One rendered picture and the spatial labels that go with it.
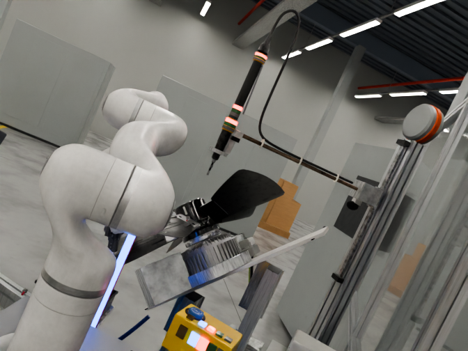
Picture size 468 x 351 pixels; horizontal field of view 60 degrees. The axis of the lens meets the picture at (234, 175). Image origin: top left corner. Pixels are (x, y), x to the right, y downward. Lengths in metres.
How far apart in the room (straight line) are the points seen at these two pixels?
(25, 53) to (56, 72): 0.63
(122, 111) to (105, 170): 0.38
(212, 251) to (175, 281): 0.16
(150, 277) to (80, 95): 7.31
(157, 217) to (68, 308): 0.21
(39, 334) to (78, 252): 0.16
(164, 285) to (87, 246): 0.67
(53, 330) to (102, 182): 0.27
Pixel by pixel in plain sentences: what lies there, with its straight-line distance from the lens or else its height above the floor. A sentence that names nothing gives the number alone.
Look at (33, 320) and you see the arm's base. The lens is 0.81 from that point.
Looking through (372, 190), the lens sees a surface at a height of 1.56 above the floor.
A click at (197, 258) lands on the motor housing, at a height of 1.09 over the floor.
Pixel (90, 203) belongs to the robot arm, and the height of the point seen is 1.31.
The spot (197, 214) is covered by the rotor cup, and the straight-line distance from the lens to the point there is 1.46.
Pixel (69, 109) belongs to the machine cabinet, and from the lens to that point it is 8.56.
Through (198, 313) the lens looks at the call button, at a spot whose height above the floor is 1.08.
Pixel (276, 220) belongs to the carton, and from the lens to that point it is 9.63.
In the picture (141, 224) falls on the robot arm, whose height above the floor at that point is 1.31.
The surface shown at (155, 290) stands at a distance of 1.38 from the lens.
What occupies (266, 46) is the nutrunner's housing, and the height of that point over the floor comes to 1.84.
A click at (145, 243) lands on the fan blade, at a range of 1.53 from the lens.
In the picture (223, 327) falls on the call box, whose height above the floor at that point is 1.07.
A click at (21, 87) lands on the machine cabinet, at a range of 8.76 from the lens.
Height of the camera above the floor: 1.50
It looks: 4 degrees down
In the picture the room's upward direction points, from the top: 25 degrees clockwise
